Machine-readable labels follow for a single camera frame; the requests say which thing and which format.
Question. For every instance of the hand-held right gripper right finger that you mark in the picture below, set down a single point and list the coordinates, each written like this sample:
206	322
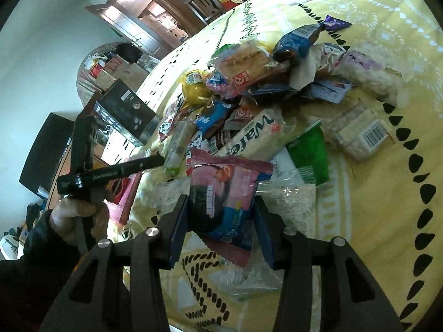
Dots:
265	235

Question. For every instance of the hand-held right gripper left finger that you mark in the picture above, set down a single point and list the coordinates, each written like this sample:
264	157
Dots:
178	230

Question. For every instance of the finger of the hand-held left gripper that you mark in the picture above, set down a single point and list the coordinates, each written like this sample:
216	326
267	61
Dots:
148	163

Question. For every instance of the pink blue cookie packet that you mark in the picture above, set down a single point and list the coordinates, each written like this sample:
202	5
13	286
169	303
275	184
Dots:
228	186

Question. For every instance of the pile of assorted snack bags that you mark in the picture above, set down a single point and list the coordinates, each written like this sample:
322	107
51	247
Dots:
263	110

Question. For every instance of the person's left forearm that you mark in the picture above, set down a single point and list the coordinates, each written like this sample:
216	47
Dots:
27	280

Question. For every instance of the person's left hand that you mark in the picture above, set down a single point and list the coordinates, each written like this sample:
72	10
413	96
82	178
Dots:
67	219

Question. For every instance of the black rectangular device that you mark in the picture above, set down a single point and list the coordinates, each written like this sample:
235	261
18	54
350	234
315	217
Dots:
45	152

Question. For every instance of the flat magenta box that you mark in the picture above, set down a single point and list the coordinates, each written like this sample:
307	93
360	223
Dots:
121	193

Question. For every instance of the black printed carton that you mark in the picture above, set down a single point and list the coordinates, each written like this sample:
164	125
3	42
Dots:
128	110

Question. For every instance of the cluttered round table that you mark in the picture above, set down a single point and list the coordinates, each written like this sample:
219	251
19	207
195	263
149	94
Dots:
110	65

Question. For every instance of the yellow patterned blanket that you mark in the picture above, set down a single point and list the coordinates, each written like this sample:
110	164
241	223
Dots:
367	214

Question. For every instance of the white shoe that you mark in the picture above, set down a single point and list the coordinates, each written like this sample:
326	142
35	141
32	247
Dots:
8	247

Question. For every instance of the wooden cabinet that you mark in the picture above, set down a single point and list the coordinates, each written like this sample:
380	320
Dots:
152	10

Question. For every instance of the wooden chair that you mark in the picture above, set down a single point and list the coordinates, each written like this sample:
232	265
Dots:
202	3

